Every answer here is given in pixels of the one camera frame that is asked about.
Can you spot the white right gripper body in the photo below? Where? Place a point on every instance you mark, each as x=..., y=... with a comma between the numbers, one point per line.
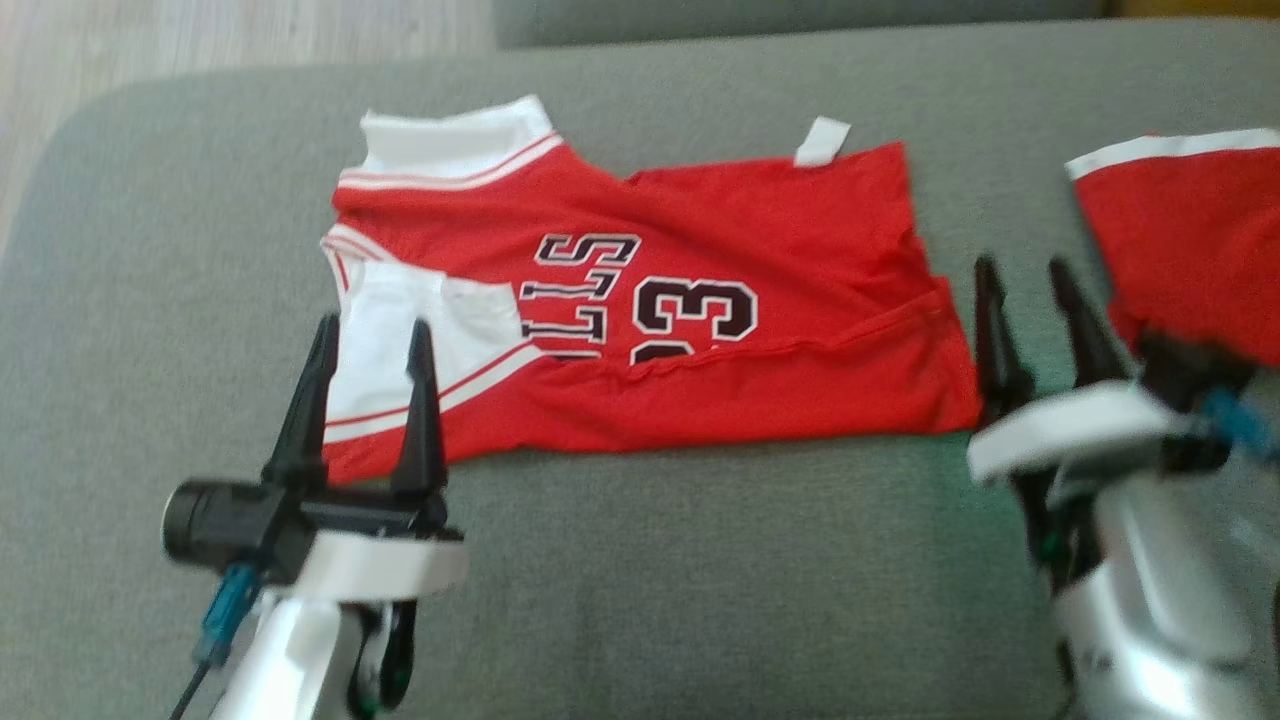
x=1070, y=430

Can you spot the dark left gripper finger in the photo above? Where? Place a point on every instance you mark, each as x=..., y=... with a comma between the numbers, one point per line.
x=305, y=430
x=422, y=440

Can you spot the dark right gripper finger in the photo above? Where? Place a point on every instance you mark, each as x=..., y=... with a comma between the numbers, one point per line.
x=998, y=370
x=1090, y=345

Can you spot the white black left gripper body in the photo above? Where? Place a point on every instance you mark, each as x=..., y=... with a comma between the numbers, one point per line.
x=385, y=565

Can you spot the red shorts with white trim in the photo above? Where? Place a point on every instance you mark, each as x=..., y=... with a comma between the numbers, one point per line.
x=1190, y=240

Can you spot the red white basketball jersey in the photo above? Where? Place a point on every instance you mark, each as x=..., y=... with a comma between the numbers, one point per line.
x=750, y=230

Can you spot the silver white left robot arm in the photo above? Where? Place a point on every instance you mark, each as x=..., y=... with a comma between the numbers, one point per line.
x=290, y=650

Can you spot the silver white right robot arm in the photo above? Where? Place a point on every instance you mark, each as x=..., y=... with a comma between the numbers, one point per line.
x=1150, y=600

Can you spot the grey fabric sofa seat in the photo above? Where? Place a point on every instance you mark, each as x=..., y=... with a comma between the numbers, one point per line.
x=700, y=600

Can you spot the grey sofa back cushion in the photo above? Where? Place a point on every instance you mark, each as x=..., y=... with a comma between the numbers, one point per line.
x=800, y=20

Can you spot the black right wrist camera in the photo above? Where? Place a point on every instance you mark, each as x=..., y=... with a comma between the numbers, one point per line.
x=1190, y=375

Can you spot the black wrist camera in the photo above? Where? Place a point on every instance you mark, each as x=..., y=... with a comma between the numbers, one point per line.
x=235, y=520
x=1190, y=375

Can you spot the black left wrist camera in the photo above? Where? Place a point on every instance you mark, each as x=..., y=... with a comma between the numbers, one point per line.
x=235, y=520

